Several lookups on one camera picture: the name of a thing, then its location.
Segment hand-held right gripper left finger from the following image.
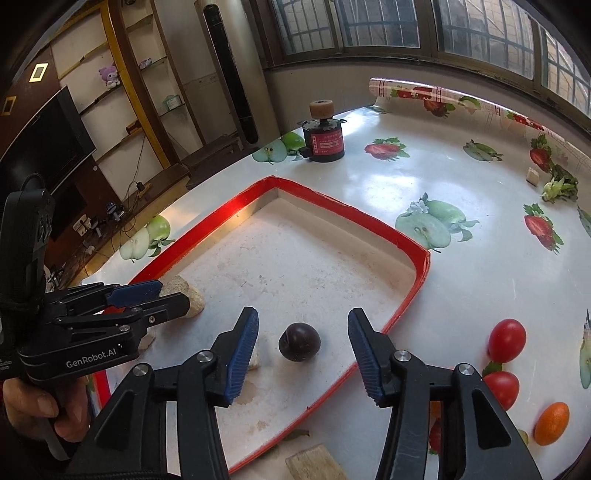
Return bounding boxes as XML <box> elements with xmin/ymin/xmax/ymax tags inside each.
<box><xmin>78</xmin><ymin>306</ymin><xmax>260</xmax><ymax>480</ymax></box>

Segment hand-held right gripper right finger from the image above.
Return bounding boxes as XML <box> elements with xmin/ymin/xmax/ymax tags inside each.
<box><xmin>347</xmin><ymin>308</ymin><xmax>543</xmax><ymax>480</ymax></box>

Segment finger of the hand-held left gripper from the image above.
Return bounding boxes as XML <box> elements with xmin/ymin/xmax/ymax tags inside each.
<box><xmin>46</xmin><ymin>280</ymin><xmax>164</xmax><ymax>315</ymax></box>
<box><xmin>55</xmin><ymin>292</ymin><xmax>191</xmax><ymax>340</ymax></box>

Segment dark purple plum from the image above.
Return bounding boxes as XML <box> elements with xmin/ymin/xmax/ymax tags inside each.
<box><xmin>278</xmin><ymin>322</ymin><xmax>320</xmax><ymax>361</ymax></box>

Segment red-rimmed white tray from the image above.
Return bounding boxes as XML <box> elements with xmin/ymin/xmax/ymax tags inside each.
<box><xmin>85</xmin><ymin>175</ymin><xmax>431</xmax><ymax>475</ymax></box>

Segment red tomato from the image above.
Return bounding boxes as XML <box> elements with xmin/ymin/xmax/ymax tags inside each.
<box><xmin>488</xmin><ymin>318</ymin><xmax>527</xmax><ymax>364</ymax></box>
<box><xmin>482</xmin><ymin>370</ymin><xmax>520</xmax><ymax>411</ymax></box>

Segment small orange kumquat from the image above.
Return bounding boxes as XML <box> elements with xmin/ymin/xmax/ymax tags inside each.
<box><xmin>534</xmin><ymin>401</ymin><xmax>570</xmax><ymax>446</ymax></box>

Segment person's left hand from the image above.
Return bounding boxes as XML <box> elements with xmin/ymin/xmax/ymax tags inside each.
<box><xmin>2</xmin><ymin>376</ymin><xmax>93</xmax><ymax>444</ymax></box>

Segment pale wooden block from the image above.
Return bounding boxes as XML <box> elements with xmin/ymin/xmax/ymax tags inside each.
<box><xmin>285</xmin><ymin>444</ymin><xmax>348</xmax><ymax>480</ymax></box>

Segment fruit-printed white tablecloth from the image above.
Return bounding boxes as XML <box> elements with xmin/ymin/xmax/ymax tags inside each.
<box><xmin>76</xmin><ymin>78</ymin><xmax>591</xmax><ymax>480</ymax></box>

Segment low wooden cabinet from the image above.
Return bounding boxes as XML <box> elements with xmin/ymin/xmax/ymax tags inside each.
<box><xmin>178</xmin><ymin>136</ymin><xmax>244</xmax><ymax>188</ymax></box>

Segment black television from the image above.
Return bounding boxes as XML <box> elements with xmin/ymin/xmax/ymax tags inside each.
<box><xmin>0</xmin><ymin>85</ymin><xmax>98</xmax><ymax>197</ymax></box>

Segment purple plush toy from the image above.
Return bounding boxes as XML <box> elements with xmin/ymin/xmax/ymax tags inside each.
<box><xmin>98</xmin><ymin>64</ymin><xmax>122</xmax><ymax>88</ymax></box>

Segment black motor with cork wheel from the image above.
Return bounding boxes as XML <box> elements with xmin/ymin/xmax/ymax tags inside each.
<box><xmin>300</xmin><ymin>99</ymin><xmax>346</xmax><ymax>162</ymax></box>

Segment white tower air conditioner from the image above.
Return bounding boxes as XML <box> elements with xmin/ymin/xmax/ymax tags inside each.
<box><xmin>193</xmin><ymin>0</ymin><xmax>279</xmax><ymax>154</ymax></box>

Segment green vegetable scrap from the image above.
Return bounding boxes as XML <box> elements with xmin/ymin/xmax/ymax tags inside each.
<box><xmin>541</xmin><ymin>164</ymin><xmax>579</xmax><ymax>202</ymax></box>

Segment barred window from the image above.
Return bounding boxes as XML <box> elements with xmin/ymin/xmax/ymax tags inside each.
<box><xmin>259</xmin><ymin>0</ymin><xmax>591</xmax><ymax>118</ymax></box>

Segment power strips with cables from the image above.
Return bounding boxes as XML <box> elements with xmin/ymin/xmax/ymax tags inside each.
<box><xmin>69</xmin><ymin>180</ymin><xmax>153</xmax><ymax>259</ymax></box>

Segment wooden wall shelf unit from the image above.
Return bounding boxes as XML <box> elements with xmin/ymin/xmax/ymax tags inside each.
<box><xmin>46</xmin><ymin>0</ymin><xmax>208</xmax><ymax>199</ymax></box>

